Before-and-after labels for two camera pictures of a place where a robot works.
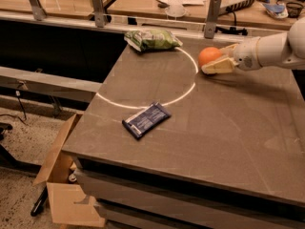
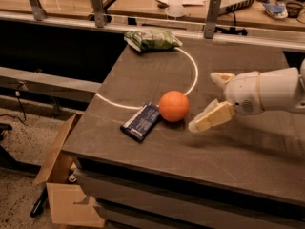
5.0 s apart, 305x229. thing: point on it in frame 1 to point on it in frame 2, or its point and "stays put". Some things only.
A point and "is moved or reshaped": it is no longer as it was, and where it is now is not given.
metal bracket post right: x=213 y=16 stays put
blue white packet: x=276 y=10 stays put
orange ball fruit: x=207 y=54 to x=173 y=106
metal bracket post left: x=39 y=11 stays put
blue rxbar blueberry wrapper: x=140 y=123 is moved or reshaped
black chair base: x=8 y=161 stays put
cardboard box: x=69 y=202 stays put
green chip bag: x=142 y=40 stays put
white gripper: x=247 y=55 to x=243 y=91
